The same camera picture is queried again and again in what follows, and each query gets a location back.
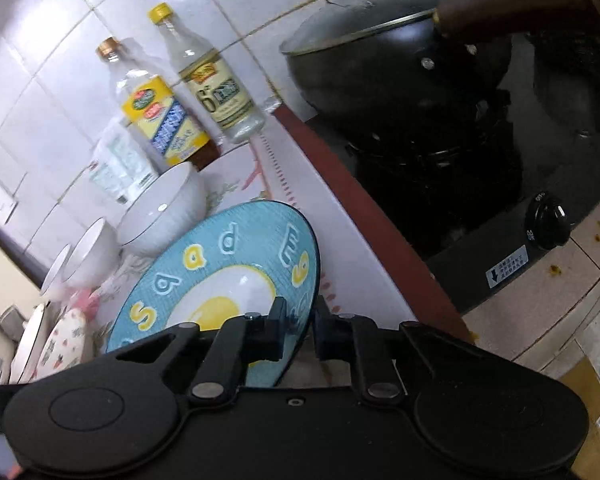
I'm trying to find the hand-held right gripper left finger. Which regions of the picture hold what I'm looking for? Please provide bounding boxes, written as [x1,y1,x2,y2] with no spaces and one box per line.
[114,296,288,408]

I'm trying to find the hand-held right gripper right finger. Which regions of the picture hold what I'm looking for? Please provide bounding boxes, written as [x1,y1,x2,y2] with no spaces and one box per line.
[313,296,484,405]

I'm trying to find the blue plate with egg print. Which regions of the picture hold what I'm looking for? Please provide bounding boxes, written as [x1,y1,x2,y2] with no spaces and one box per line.
[105,200,322,388]

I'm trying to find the large white ribbed bowl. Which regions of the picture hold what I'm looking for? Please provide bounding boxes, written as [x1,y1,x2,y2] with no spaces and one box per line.
[116,161,209,260]

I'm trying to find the black pan with glass lid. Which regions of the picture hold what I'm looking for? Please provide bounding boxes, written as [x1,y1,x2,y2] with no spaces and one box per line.
[305,35,600,313]

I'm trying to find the small white ribbed bowl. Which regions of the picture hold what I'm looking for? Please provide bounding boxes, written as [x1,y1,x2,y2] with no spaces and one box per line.
[60,216,122,288]
[39,243,73,297]

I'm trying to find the white plate with strawberry pattern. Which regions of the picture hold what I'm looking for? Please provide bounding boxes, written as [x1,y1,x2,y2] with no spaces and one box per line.
[30,307,93,383]

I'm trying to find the white bag with green print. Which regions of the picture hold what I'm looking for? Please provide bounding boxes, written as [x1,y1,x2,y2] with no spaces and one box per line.
[87,119,160,206]

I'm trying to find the cooking wine bottle yellow label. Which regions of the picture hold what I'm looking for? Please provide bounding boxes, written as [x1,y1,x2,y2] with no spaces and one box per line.
[96,36,221,171]

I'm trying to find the black stove knob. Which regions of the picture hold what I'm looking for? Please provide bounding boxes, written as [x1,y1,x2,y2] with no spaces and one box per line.
[525,192,573,250]

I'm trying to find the clear vinegar bottle yellow cap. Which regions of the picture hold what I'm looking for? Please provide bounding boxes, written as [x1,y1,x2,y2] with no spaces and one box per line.
[147,2,267,144]

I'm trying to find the black wok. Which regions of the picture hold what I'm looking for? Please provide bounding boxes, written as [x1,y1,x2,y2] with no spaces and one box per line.
[285,12,516,128]

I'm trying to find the brown cardboard box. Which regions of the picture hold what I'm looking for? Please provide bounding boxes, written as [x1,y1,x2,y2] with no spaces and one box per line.
[555,355,600,480]

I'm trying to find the glass wok lid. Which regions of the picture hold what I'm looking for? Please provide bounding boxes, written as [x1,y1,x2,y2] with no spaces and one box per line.
[279,0,481,57]

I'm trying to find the white wall socket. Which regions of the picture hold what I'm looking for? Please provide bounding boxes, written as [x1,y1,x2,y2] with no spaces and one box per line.
[0,172,28,226]

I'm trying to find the brown wooden wok handle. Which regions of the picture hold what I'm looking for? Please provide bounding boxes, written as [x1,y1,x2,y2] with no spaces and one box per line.
[432,0,600,41]

